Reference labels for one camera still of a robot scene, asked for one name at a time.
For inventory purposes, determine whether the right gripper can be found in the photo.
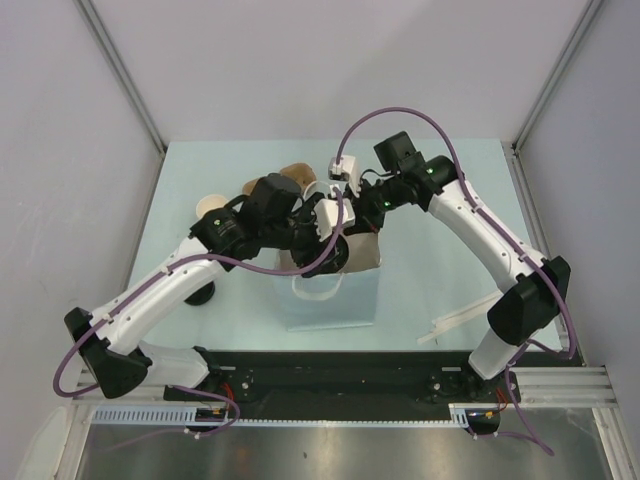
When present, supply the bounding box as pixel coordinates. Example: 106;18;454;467
344;173;406;235

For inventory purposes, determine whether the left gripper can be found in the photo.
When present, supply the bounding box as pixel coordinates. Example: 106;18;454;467
261;193;341;277

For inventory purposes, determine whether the black plastic cup lid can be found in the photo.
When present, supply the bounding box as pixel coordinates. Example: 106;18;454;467
326;235;349;273

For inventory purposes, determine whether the light blue paper bag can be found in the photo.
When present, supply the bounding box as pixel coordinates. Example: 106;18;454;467
271;233;381;332

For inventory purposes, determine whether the stack of paper cups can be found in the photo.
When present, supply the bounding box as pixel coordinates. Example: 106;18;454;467
196;194;229;219

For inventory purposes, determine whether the white straw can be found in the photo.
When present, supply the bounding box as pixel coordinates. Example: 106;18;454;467
416;319;488;349
432;292;500;327
432;314;477;332

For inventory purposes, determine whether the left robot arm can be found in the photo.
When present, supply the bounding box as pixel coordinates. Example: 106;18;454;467
65;173;355;400

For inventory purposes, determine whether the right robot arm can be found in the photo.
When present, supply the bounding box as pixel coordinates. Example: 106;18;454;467
347;132;571;401

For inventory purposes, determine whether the light blue table mat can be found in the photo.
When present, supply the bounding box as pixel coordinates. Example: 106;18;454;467
110;138;564;351

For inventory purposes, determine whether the stack of black lids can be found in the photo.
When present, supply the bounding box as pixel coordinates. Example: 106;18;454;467
184;282;216;306

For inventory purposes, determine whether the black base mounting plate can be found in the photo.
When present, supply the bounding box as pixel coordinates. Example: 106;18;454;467
159;349;584;424

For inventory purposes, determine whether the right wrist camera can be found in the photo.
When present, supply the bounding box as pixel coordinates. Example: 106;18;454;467
328;155;361;198

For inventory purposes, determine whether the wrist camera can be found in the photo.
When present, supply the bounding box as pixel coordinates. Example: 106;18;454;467
328;155;361;198
314;198;356;241

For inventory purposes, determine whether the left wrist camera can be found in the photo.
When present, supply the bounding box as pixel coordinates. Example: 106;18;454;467
314;198;356;241

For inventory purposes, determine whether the aluminium frame rail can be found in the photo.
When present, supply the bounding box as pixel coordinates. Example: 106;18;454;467
513;367;617;409

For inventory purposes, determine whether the white slotted cable duct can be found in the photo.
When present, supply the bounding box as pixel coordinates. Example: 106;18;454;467
92;406;469;428

